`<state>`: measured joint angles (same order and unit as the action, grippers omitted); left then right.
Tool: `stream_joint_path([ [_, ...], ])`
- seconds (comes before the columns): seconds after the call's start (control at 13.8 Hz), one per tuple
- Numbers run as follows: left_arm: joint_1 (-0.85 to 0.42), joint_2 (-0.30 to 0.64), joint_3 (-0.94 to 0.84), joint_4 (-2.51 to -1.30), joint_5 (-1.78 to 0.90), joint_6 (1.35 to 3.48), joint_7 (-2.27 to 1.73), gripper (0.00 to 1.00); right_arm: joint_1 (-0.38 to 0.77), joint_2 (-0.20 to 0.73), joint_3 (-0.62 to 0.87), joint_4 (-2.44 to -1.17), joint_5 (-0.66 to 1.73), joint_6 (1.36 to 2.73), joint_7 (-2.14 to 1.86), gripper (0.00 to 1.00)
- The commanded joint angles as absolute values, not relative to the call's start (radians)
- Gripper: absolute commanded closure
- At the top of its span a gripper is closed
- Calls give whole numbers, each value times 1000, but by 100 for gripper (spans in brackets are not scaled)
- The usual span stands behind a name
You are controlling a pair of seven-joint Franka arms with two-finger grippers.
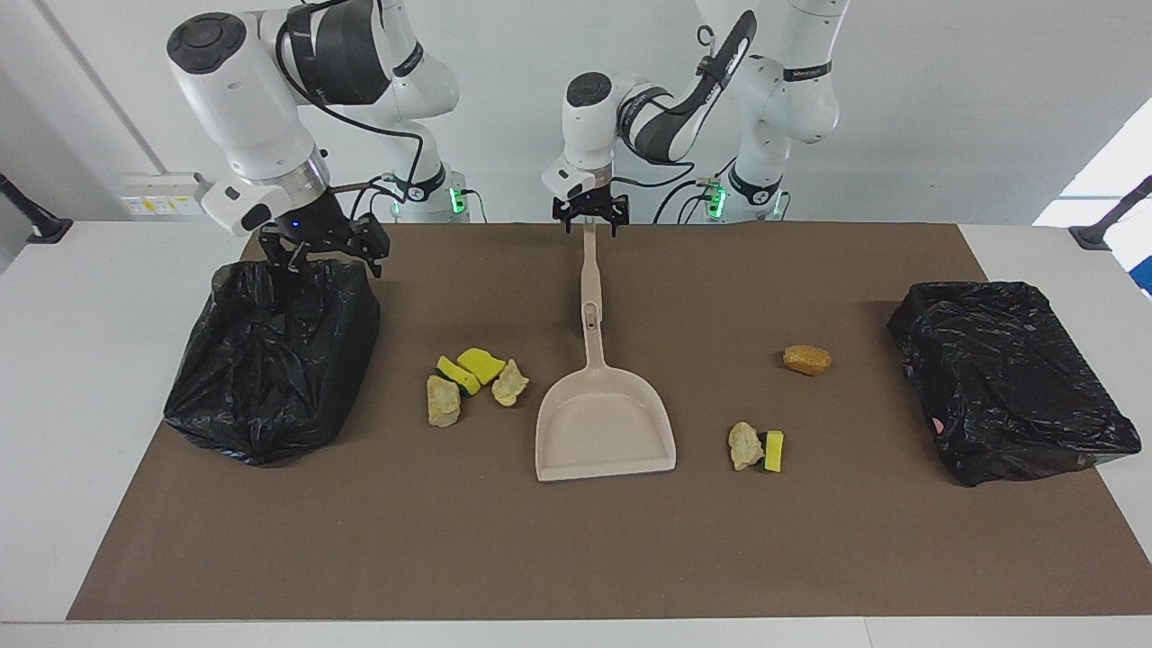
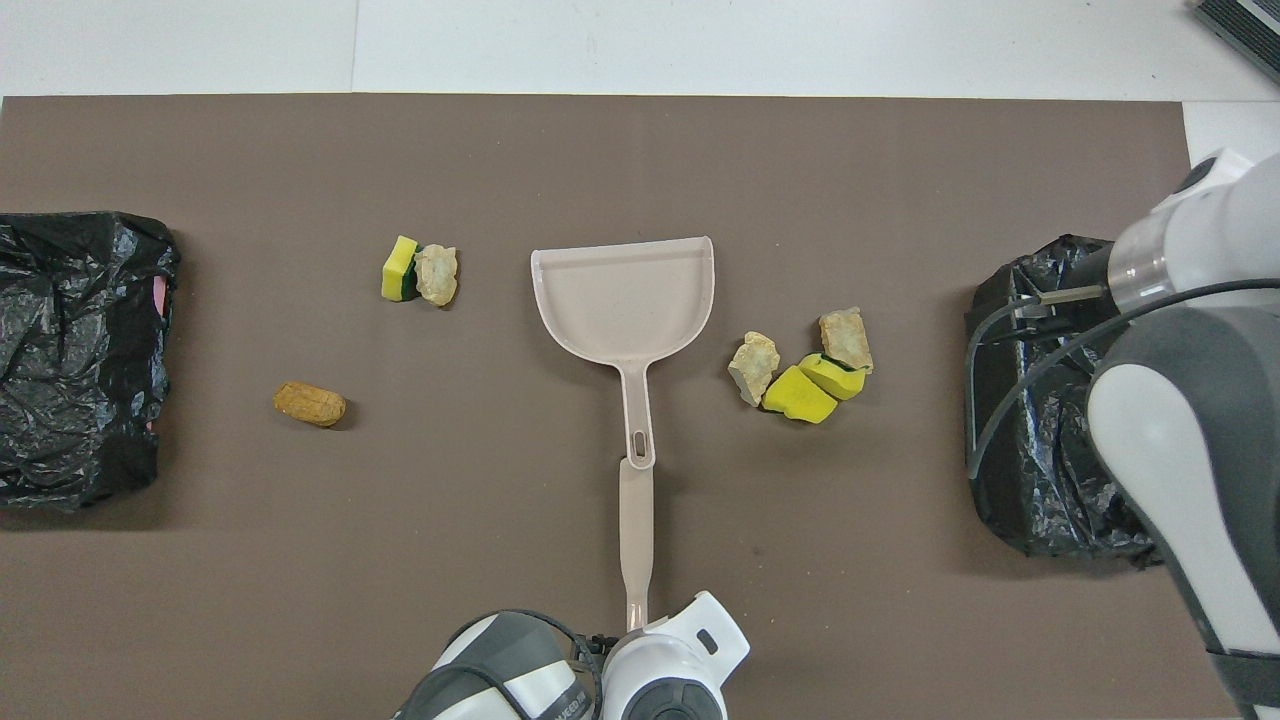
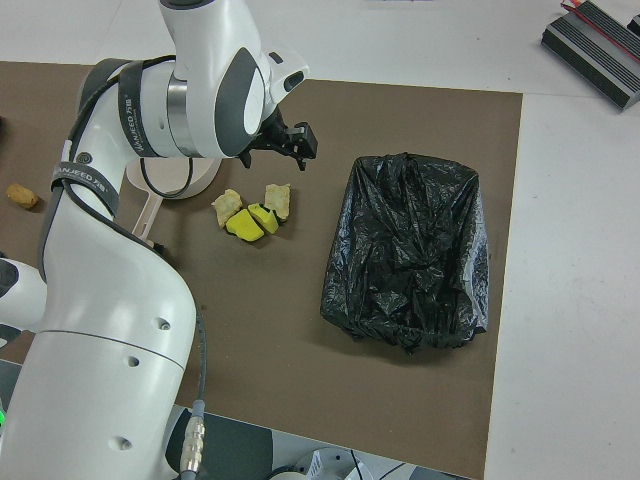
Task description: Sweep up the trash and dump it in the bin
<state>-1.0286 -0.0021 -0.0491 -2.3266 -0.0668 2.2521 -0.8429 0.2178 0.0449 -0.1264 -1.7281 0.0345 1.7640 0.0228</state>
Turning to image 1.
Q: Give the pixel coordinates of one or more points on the large yellow sponge piece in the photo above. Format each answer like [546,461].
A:
[483,364]

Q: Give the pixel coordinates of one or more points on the brown table mat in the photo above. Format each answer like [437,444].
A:
[576,540]

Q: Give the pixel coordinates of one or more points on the beige orange foam lump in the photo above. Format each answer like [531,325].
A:
[744,445]

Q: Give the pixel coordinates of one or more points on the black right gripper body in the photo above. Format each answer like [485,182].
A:
[310,229]

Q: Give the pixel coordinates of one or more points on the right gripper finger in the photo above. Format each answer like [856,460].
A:
[283,258]
[372,243]

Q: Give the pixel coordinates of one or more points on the black bagged bin pink patch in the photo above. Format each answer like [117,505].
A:
[1008,387]

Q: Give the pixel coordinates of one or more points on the white wall outlet box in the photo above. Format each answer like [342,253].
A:
[162,202]

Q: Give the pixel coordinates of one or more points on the beige plastic dustpan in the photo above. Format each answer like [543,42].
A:
[603,432]

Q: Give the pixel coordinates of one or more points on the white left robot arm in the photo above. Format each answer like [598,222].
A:
[792,99]

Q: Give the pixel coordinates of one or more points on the small yellow green sponge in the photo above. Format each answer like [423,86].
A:
[774,452]

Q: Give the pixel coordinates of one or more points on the brown bread-like lump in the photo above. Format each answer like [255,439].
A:
[806,360]

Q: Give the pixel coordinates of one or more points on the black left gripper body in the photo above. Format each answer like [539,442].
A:
[589,207]

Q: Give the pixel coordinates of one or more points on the black bagged trash bin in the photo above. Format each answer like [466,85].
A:
[261,387]

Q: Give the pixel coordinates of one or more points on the blue object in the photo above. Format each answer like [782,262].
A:
[1146,274]

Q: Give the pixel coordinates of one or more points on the yellow sponge green backing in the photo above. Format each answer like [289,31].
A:
[454,372]

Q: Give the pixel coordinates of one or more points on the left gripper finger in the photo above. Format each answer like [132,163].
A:
[618,223]
[568,224]

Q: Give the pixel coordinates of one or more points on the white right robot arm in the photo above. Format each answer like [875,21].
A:
[243,99]

